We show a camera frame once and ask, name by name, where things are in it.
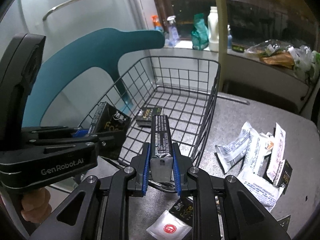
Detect black tissue pack edgewise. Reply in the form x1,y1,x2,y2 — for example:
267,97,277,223
150,115,174,183

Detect black tissue pack white side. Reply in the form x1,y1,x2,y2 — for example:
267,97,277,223
88,102,132,160

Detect person's hand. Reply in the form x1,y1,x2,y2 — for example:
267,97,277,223
21,188,52,224

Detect black tissue pack in basket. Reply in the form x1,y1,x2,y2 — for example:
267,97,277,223
136,107,163,127

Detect black tissue pack on table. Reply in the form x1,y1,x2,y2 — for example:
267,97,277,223
169,197,194,226

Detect white blue snack packet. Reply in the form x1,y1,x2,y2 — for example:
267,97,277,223
215,122,252,174

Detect white wet wipe sachet red logo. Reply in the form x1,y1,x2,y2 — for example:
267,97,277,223
146,210,191,240

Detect large white blue-print packet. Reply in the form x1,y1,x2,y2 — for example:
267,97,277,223
237,129,284,212

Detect teal chair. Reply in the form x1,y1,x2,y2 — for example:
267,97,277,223
22,28,165,127

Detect small orange white packet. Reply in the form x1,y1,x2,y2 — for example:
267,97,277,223
259,132,274,157

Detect long white pink-print packet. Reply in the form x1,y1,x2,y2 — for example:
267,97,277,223
266,122,286,183

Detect black tissue pack under packets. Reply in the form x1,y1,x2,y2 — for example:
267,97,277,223
273,159,293,189

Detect purple spray bottle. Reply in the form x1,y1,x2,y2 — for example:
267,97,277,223
167,15,180,47

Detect orange spray bottle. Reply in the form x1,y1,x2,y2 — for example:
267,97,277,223
151,15,163,32

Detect green refill bag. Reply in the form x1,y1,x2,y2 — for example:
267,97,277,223
191,13,209,50

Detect blue pump bottle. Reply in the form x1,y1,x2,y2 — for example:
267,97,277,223
227,25,233,49

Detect white plastic bottle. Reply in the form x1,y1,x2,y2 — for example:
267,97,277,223
208,7,219,52

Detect plastic bags pile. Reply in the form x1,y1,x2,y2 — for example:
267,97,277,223
244,40,319,83

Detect black wire basket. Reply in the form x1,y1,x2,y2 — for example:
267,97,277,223
77,55,222,193

